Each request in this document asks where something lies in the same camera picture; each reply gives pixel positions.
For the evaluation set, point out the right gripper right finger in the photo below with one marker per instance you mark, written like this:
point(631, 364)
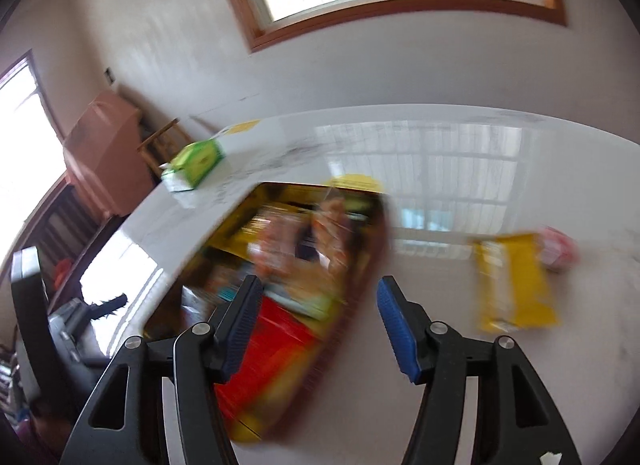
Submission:
point(516, 421)

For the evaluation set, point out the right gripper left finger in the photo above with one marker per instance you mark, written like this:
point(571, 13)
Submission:
point(123, 421)

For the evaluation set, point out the red foil snack packet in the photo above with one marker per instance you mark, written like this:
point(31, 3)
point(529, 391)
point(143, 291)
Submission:
point(278, 338)

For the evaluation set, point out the clear orange snack bag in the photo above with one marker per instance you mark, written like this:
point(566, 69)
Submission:
point(274, 251)

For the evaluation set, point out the clear twisted snack bag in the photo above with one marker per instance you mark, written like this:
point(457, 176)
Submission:
point(330, 226)

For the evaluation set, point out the pink wrapped candy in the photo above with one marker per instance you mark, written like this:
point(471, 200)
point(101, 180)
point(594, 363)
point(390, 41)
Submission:
point(557, 252)

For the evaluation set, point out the dark wooden bench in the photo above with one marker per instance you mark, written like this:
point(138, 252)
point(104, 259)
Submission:
point(67, 236)

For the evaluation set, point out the gold toffee tin box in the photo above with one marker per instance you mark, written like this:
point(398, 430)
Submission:
point(314, 248)

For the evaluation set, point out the green tissue pack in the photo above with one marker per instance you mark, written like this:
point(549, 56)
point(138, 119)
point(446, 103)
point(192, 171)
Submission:
point(191, 165)

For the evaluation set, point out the pink covered cabinet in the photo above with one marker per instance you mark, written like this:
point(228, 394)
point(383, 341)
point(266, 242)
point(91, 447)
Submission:
point(102, 159)

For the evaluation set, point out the small wooden stool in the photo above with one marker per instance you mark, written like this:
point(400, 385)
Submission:
point(163, 145)

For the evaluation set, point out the round yellow sticker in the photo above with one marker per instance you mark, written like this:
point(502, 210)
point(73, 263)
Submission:
point(358, 182)

